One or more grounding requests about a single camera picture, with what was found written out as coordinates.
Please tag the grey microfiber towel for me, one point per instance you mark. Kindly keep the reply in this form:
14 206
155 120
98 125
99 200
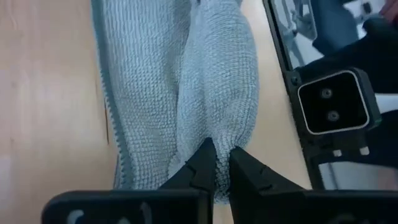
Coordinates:
171 77

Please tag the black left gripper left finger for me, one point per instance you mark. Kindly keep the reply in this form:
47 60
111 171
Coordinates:
199 174

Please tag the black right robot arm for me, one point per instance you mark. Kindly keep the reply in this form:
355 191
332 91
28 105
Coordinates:
357 49

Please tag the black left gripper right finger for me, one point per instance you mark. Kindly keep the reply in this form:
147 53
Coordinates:
252 177

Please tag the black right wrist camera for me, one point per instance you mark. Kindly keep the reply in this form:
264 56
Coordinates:
334 102

